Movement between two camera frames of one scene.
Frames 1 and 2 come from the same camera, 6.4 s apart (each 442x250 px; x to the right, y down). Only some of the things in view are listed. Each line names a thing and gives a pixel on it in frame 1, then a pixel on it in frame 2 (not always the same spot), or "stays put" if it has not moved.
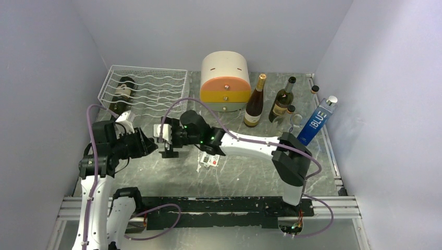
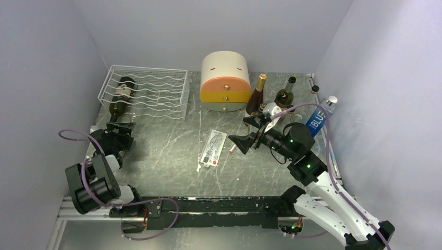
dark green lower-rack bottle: x=122 y=98 stays put
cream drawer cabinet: x=225 y=80 stays put
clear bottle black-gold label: x=167 y=133 to x=261 y=106
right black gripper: x=170 y=153 to x=244 y=142
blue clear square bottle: x=318 y=120 stays put
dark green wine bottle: x=283 y=100 stays put
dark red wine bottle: x=254 y=105 stays put
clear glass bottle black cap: x=303 y=114 stays put
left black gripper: x=143 y=145 to x=124 y=133
